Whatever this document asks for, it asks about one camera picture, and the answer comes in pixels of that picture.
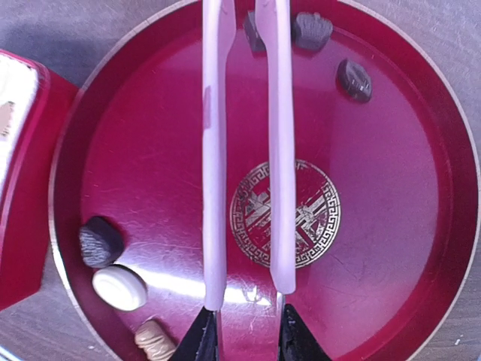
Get tan caramel chocolate front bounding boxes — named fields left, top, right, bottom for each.
left=135, top=320, right=177, bottom=361

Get white spiral chocolate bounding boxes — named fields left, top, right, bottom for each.
left=92, top=265, right=147, bottom=311

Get dark square chocolate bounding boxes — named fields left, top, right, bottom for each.
left=244, top=11, right=266, bottom=52

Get small dark chocolate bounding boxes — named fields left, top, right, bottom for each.
left=337, top=59, right=373, bottom=103

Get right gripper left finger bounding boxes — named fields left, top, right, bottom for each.
left=176, top=308, right=219, bottom=361

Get pink tongs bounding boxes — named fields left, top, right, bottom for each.
left=201, top=1, right=296, bottom=311

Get round red tray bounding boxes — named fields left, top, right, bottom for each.
left=50, top=1, right=479, bottom=360

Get red tin box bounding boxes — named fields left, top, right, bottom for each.
left=1, top=50, right=78, bottom=309

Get white paper cup liners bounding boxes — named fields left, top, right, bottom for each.
left=0, top=54, right=39, bottom=187

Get dark textured chocolate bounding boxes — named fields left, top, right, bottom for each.
left=78, top=217, right=125, bottom=268

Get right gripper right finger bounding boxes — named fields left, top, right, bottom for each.
left=278, top=304, right=331, bottom=361

